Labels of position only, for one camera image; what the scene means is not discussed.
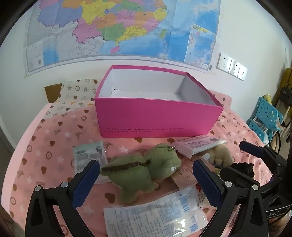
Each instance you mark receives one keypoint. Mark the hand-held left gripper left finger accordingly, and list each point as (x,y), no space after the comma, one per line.
(86,180)

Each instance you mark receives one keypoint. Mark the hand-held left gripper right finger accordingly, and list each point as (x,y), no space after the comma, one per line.
(205,180)

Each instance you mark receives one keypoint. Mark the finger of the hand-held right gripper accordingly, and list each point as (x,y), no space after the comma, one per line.
(239,172)
(253,149)

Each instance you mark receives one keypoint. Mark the pink hand cream tube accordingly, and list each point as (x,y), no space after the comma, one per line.
(187,173)

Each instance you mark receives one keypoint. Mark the beige plush teddy bear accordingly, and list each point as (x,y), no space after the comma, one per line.
(222,155)

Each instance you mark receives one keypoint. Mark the green plush dinosaur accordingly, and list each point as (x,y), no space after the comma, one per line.
(132,173)

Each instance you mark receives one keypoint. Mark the clear plastic printed packet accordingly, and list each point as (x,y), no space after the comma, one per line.
(155,214)

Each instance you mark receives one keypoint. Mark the pink cardboard box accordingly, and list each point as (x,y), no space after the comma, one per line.
(148,116)

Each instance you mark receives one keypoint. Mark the blue perforated plastic stool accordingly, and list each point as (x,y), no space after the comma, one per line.
(256,131)

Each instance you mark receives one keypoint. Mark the pale green packet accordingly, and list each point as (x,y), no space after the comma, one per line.
(89,155)

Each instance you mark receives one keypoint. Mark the white packet with pink trim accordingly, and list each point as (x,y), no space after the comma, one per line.
(198,143)

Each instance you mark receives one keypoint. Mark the blue plastic basket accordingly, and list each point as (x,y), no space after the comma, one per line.
(269,114)

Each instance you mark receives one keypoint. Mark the pink printed blanket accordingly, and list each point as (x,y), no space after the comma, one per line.
(52,159)

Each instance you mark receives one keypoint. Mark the black handbag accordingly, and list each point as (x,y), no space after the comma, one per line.
(285,93)

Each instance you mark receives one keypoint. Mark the yellow garment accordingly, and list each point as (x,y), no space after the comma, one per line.
(288,75)

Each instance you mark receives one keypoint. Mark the white star print pillow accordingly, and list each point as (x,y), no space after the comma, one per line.
(75,95)

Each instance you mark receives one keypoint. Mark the brown headboard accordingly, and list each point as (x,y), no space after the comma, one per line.
(52,92)

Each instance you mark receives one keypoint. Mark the white wall socket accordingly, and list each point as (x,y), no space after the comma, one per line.
(224,62)

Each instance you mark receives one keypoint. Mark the colourful wall map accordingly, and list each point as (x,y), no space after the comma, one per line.
(114,27)

